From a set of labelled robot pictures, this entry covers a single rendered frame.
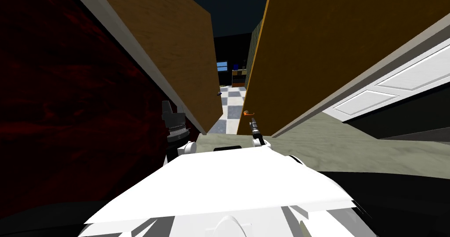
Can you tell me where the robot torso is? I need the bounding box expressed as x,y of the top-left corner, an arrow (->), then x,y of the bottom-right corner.
78,145 -> 378,237

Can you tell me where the brown wooden cabinet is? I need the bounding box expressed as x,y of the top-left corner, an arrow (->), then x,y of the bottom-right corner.
232,69 -> 247,88

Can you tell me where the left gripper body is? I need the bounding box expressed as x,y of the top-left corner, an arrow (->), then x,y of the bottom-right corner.
161,112 -> 187,136

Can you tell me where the white panelled door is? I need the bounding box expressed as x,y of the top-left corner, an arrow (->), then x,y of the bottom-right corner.
323,36 -> 450,124

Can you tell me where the brown wooden door leaf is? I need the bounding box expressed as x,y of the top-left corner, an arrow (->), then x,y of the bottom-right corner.
236,0 -> 450,136
94,0 -> 224,135

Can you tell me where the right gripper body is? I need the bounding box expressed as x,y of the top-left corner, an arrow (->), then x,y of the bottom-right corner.
249,117 -> 261,136

